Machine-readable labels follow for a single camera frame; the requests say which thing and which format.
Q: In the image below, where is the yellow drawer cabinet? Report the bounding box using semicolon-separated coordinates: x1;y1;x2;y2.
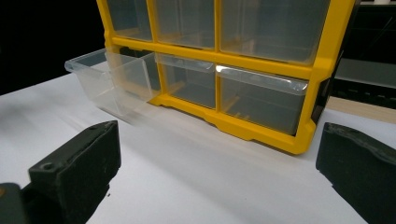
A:
95;0;362;156

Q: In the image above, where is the clear plastic drawer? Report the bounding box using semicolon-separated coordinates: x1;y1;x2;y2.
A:
216;64;309;136
106;0;153;42
219;0;332;66
64;48;163;117
153;0;216;50
154;52;217;110

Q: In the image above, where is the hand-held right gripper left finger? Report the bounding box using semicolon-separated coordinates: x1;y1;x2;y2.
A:
21;119;122;224

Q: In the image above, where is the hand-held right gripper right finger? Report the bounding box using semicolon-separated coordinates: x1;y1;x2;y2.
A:
315;121;396;224

